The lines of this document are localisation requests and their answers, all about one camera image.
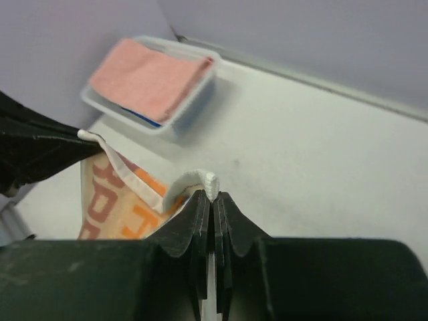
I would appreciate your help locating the white left plastic basket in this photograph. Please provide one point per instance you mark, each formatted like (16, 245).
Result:
(187, 110)

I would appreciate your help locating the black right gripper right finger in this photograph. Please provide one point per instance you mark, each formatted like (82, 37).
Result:
(238, 273)

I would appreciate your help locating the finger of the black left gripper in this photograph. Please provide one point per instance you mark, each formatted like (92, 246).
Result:
(35, 147)

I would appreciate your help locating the orange patterned towel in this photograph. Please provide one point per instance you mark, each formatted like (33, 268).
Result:
(120, 200)

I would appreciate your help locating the folded blue towel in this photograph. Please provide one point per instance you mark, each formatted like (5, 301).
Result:
(147, 120)

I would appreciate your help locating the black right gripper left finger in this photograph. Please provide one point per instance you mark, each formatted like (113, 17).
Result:
(178, 282)

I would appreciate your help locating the pink towel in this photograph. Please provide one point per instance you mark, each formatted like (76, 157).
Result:
(146, 81)

